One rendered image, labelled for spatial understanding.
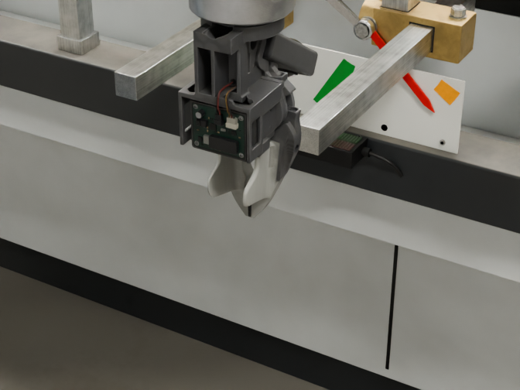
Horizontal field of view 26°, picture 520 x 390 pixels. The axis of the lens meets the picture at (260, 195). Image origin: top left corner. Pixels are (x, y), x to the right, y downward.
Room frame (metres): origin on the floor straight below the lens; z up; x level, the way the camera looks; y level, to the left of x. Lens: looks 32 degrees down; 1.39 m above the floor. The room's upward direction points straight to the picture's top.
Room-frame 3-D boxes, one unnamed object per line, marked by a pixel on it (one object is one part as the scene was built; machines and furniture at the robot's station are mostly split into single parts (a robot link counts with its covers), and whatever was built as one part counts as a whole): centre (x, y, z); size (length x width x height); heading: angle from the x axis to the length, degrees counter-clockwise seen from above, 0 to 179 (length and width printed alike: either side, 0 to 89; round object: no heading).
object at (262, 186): (0.88, 0.00, 0.86); 0.06 x 0.03 x 0.09; 151
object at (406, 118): (1.29, -0.13, 0.75); 0.26 x 0.01 x 0.10; 60
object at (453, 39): (1.29, -0.19, 0.84); 0.13 x 0.06 x 0.05; 60
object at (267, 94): (0.89, 0.02, 0.97); 0.09 x 0.08 x 0.12; 151
